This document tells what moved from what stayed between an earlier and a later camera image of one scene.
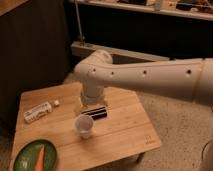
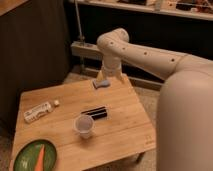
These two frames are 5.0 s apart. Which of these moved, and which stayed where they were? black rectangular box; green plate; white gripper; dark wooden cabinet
Moved: white gripper
Stayed: black rectangular box; dark wooden cabinet; green plate
